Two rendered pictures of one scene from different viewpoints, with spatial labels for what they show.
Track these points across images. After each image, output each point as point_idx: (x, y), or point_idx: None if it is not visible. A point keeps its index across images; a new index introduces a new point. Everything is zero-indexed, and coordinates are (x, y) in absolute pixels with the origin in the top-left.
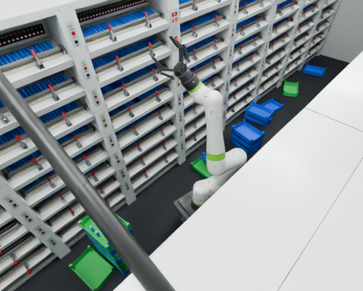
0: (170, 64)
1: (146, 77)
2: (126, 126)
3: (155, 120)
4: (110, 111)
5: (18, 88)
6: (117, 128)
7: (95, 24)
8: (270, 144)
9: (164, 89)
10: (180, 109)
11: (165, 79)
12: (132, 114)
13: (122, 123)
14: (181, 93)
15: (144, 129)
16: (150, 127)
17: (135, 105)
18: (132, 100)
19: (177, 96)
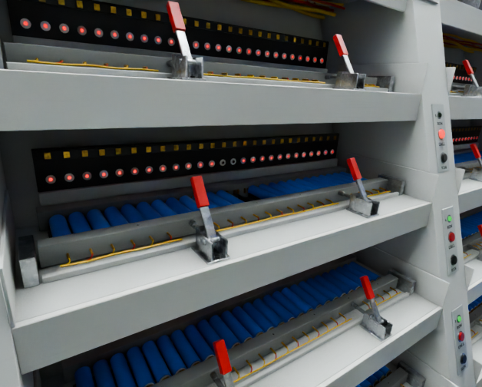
0: (406, 57)
1: (304, 80)
2: (182, 353)
3: (350, 336)
4: (13, 127)
5: None
6: (61, 323)
7: None
8: None
9: (378, 181)
10: (457, 300)
11: (391, 102)
12: (216, 236)
13: (124, 290)
14: (456, 213)
15: (292, 383)
16: (328, 378)
17: (242, 208)
18: (227, 196)
19: (444, 220)
